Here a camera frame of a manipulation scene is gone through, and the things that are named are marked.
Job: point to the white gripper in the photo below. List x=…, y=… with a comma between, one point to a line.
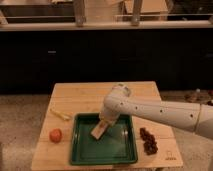
x=109, y=116

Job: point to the wooden block eraser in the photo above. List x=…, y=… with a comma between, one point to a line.
x=99, y=129

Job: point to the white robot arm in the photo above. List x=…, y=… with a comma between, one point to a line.
x=192, y=117

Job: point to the green plastic tray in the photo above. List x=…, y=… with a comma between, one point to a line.
x=116, y=146

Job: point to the yellow french fry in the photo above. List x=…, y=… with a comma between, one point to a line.
x=63, y=116

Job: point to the dark grape bunch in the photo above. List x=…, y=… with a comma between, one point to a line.
x=150, y=144

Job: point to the wooden table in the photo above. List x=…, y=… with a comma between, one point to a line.
x=74, y=98

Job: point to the red tomato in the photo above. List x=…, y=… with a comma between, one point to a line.
x=55, y=135

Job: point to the wooden shelf rail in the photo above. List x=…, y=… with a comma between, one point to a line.
x=106, y=26

